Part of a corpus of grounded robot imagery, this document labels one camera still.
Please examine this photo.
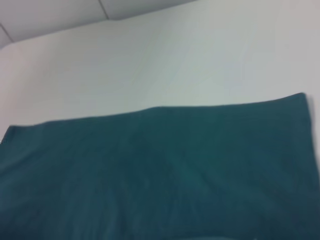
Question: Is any teal blue t-shirt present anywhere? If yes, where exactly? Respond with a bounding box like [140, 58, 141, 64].
[0, 92, 320, 240]

